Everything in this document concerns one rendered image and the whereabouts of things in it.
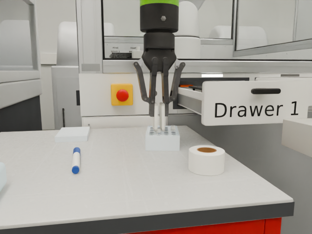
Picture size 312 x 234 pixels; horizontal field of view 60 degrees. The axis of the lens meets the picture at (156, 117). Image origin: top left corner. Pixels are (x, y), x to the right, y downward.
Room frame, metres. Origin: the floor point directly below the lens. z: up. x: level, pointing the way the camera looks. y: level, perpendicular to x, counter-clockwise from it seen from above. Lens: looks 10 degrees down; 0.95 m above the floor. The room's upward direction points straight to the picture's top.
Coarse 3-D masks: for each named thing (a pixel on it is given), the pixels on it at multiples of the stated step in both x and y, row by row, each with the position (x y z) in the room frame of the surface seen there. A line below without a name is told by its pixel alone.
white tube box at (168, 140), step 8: (152, 128) 0.74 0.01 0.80; (168, 128) 0.74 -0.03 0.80; (176, 128) 0.73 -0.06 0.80; (152, 136) 0.64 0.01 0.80; (160, 136) 0.64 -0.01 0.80; (168, 136) 0.64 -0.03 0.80; (176, 136) 0.64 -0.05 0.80; (152, 144) 0.64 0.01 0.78; (160, 144) 0.64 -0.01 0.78; (168, 144) 0.64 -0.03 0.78; (176, 144) 0.64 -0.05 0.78
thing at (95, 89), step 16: (80, 80) 0.91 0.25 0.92; (96, 80) 0.92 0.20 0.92; (112, 80) 0.93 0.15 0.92; (128, 80) 0.94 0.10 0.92; (144, 80) 0.95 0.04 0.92; (160, 80) 0.96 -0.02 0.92; (192, 80) 0.98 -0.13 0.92; (208, 80) 0.99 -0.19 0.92; (224, 80) 1.00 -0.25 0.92; (240, 80) 1.01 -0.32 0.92; (80, 96) 0.91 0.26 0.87; (96, 96) 0.92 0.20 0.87; (160, 96) 0.96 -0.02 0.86; (96, 112) 0.92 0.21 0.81; (112, 112) 0.93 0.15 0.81; (128, 112) 0.94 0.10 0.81; (144, 112) 0.95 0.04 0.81; (176, 112) 0.97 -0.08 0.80; (192, 112) 0.98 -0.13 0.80
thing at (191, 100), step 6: (180, 90) 0.95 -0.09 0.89; (186, 90) 0.88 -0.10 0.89; (192, 90) 0.84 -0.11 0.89; (198, 90) 1.02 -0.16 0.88; (180, 96) 0.94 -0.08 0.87; (186, 96) 0.87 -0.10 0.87; (192, 96) 0.81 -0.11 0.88; (198, 96) 0.76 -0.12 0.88; (180, 102) 0.94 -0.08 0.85; (186, 102) 0.86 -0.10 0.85; (192, 102) 0.80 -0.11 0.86; (198, 102) 0.75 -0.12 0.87; (192, 108) 0.80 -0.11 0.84; (198, 108) 0.75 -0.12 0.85
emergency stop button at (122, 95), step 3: (120, 90) 0.87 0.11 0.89; (123, 90) 0.87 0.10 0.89; (117, 93) 0.87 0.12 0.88; (120, 93) 0.86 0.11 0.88; (123, 93) 0.87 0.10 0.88; (126, 93) 0.87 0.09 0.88; (117, 96) 0.86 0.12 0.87; (120, 96) 0.86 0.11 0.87; (123, 96) 0.87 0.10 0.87; (126, 96) 0.87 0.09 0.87; (120, 99) 0.87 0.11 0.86; (123, 99) 0.87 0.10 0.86; (126, 99) 0.87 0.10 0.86
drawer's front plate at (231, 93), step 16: (208, 96) 0.66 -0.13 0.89; (224, 96) 0.67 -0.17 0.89; (240, 96) 0.68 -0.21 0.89; (256, 96) 0.68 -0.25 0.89; (272, 96) 0.69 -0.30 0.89; (288, 96) 0.70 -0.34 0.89; (304, 96) 0.71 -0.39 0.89; (208, 112) 0.66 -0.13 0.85; (240, 112) 0.68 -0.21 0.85; (256, 112) 0.68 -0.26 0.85; (272, 112) 0.69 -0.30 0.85; (288, 112) 0.70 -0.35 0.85; (304, 112) 0.71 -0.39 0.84
